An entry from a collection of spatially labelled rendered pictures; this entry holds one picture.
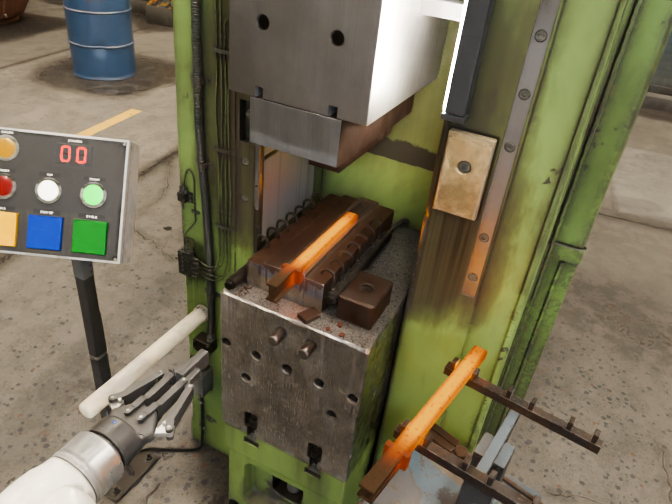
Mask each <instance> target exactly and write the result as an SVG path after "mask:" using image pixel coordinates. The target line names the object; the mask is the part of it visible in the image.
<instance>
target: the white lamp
mask: <svg viewBox="0 0 672 504"><path fill-rule="evenodd" d="M38 193H39V196H40V197H41V198H42V199H44V200H52V199H54V198H55V197H56V196H57V194H58V187H57V185H56V184H55V183H54V182H52V181H49V180H46V181H43V182H42V183H40V185H39V187H38Z"/></svg>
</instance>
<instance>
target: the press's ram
mask: <svg viewBox="0 0 672 504"><path fill-rule="evenodd" d="M464 5H465V1H459V0H229V89H230V90H233V91H236V92H240V93H244V94H247V95H251V96H255V97H256V96H259V95H261V94H263V99H266V100H270V101H273V102H277V103H281V104H285V105H288V106H292V107H296V108H299V109H303V110H307V111H311V112H314V113H318V114H322V115H326V116H330V115H332V114H334V113H335V112H337V119H340V120H344V121H348V122H352V123H355V124H359V125H363V126H368V125H369V124H371V123H372V122H374V121H375V120H377V119H378V118H379V117H381V116H382V115H384V114H385V113H387V112H388V111H390V110H391V109H393V108H394V107H396V106H397V105H399V104H400V103H401V102H403V101H404V100H406V99H407V98H409V97H410V96H412V95H413V94H415V93H416V92H418V91H419V90H420V89H422V88H423V87H425V86H426V85H428V84H429V83H431V82H432V81H434V80H435V79H437V78H438V75H439V69H440V64H441V59H442V54H443V49H444V44H445V39H446V33H447V28H448V23H449V20H454V21H459V22H461V20H462V15H463V10H464Z"/></svg>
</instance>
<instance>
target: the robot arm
mask: <svg viewBox="0 0 672 504"><path fill-rule="evenodd" d="M208 364H209V352H208V351H206V350H204V349H201V350H199V351H198V352H197V353H196V354H195V355H194V356H193V357H192V358H191V359H190V360H189V361H187V362H183V363H181V364H180V365H179V366H178V367H177V368H176V369H174V368H169V373H167V372H164V370H158V371H156V372H155V373H153V374H151V375H149V376H148V377H146V378H144V379H143V380H141V381H139V382H138V383H136V384H134V385H132V386H131V387H129V388H127V389H126V390H124V391H122V392H119V393H116V394H112V395H110V396H109V397H108V401H109V407H110V410H111V411H110V413H109V416H106V417H104V418H103V419H102V420H101V421H99V422H98V423H97V424H96V425H95V426H94V427H93V428H91V429H90V430H89V431H83V432H80V433H79V434H77V435H76V436H75V437H74V438H73V439H72V440H71V441H69V442H68V443H67V444H66V445H65V446H64V447H62V448H61V449H60V450H59V451H57V452H56V453H55V454H53V455H52V457H51V458H50V459H48V460H47V461H46V462H44V463H43V464H41V465H39V466H38V467H35V468H33V469H31V470H29V471H28V472H26V473H25V474H24V475H22V476H21V477H20V478H18V479H17V480H16V481H14V482H13V483H12V484H11V485H10V486H8V487H7V488H6V489H5V490H4V491H3V492H2V493H1V494H0V504H96V503H97V502H99V501H100V500H101V499H102V497H103V496H104V495H105V494H106V493H107V492H108V491H109V490H110V488H111V487H112V486H113V485H114V484H115V483H116V482H117V481H118V480H119V479H120V478H121V477H122V476H123V474H124V467H125V466H126V465H127V464H128V463H129V462H130V461H131V460H132V459H133V458H134V457H135V456H136V455H137V454H138V453H139V452H140V451H141V449H142V448H143V446H144V445H145V444H147V443H149V442H151V441H153V440H154V439H155V438H156V437H166V440H168V441H170V440H173V438H174V433H175V428H176V426H177V425H178V423H179V421H180V420H181V418H182V416H183V415H184V413H185V411H186V410H187V408H188V406H189V405H190V403H191V401H192V400H193V398H194V385H193V383H194V382H195V381H196V380H197V379H198V378H199V377H200V375H201V371H202V370H203V369H204V368H205V367H206V366H207V365H208ZM156 379H158V380H156ZM176 382H177V383H176ZM174 404H175V405H174ZM173 405H174V407H173V408H172V410H171V411H170V413H169V414H168V416H167V419H166V421H163V422H162V424H161V426H160V427H159V428H157V426H158V422H159V421H160V420H161V418H162V416H163V414H165V413H166V412H167V411H168V410H169V409H170V408H171V407H172V406H173Z"/></svg>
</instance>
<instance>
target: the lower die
mask: <svg viewBox="0 0 672 504"><path fill-rule="evenodd" d="M361 200H362V201H365V202H368V203H371V204H372V205H371V206H370V207H369V208H368V209H367V210H366V211H365V212H364V213H363V214H362V215H361V216H360V217H359V218H358V219H357V220H356V221H355V222H354V223H353V224H352V225H351V226H350V227H348V228H347V229H346V230H345V231H344V232H343V233H342V234H341V235H340V236H339V237H338V238H337V239H336V240H335V241H334V242H333V243H332V244H331V245H330V246H329V247H328V248H327V249H326V250H325V251H324V252H323V253H322V254H321V255H319V256H318V257H317V258H316V259H315V260H314V261H313V262H312V263H311V264H310V265H309V266H308V267H307V268H306V269H305V270H304V271H303V275H302V282H301V283H300V284H299V285H298V284H296V283H295V286H294V287H292V288H291V289H290V290H289V291H288V292H287V293H286V294H285V295H284V296H283V297H284V298H287V299H289V300H292V301H294V302H297V303H299V304H302V305H304V306H307V307H309V308H311V307H314V308H316V309H317V310H318V311H319V312H322V311H323V310H324V308H325V307H326V306H327V305H328V303H326V300H325V298H326V295H327V293H328V292H329V291H330V290H331V287H332V283H333V275H332V274H331V273H330V272H329V271H324V272H323V275H321V274H320V272H321V270H322V269H324V268H329V269H331V270H332V271H334V273H335V275H336V282H335V285H336V284H337V282H338V281H339V280H340V277H341V272H342V266H341V264H340V263H339V262H333V263H332V265H330V261H331V260H332V259H339V260H341V261H342V262H343V263H344V266H345V271H344V275H345V274H346V273H347V271H348V268H349V266H350V259H351V258H350V256H349V254H347V253H342V254H341V256H339V255H338V254H339V252H340V251H341V250H347V251H349V252H350V253H351V254H352V255H353V265H354V264H355V262H356V259H357V258H358V251H359V249H358V247H357V246H356V245H354V244H351V245H350V246H349V248H347V247H346V246H347V244H348V243H349V242H351V241H353V242H356V243H358V244H359V245H360V247H361V256H362V255H363V253H364V251H365V247H366V239H365V238H364V237H362V236H358V237H357V239H354V238H355V236H356V235H357V234H359V233H361V234H364V235H366V236H367V237H368V240H369V244H368V248H369V247H370V246H371V243H372V241H373V231H372V230H371V229H368V228H367V229H365V231H364V232H363V231H362V229H363V227H365V226H371V227H373V228H374V229H375V231H376V238H375V241H376V239H377V238H378V235H379V232H380V224H379V223H378V222H377V221H373V222H372V224H371V225H370V224H369V222H370V220H372V219H378V220H380V221H381V222H382V224H383V229H382V233H383V232H384V231H388V230H389V229H390V228H391V227H392V221H393V215H394V210H393V209H390V208H387V207H384V206H380V205H379V202H376V201H373V200H370V199H367V198H364V197H360V198H359V199H356V198H353V197H350V196H347V195H343V196H342V197H340V196H337V195H333V194H328V195H327V196H326V197H325V198H323V203H321V201H320V202H319V203H317V204H316V205H315V210H313V207H312V208H311V209H310V210H309V211H307V217H305V214H304V215H302V216H301V217H300V218H299V223H297V224H296V221H295V222H294V223H293V224H291V225H290V226H289V227H290V230H289V232H287V228H286V229H285V230H284V231H283V232H281V233H280V238H279V239H277V237H275V238H274V239H273V240H272V241H270V247H269V248H267V245H265V246H264V247H263V248H262V249H260V250H259V251H258V252H257V253H256V254H254V255H253V256H252V257H251V258H249V259H248V260H247V283H249V284H251V285H254V286H256V287H259V288H261V289H264V290H266V291H269V286H267V285H266V283H267V282H268V281H269V280H270V279H271V278H272V277H273V276H274V275H275V274H277V273H278V272H279V271H280V270H281V269H282V265H283V264H284V263H287V264H291V263H292V262H293V261H294V260H295V259H296V258H297V257H299V256H300V255H301V254H302V253H303V252H304V251H305V250H306V249H307V248H308V247H309V246H311V245H312V244H313V243H314V242H315V241H316V240H317V239H318V238H319V237H320V236H321V235H323V234H324V233H325V232H326V231H327V230H328V229H329V228H330V227H331V226H332V225H333V224H335V223H336V222H337V221H338V220H339V219H340V218H341V217H342V216H343V215H344V214H346V213H347V212H348V211H351V210H352V209H353V208H354V207H355V206H356V205H357V204H358V203H359V202H360V201H361ZM304 217H305V218H304ZM361 256H360V257H361ZM353 265H352V266H353Z"/></svg>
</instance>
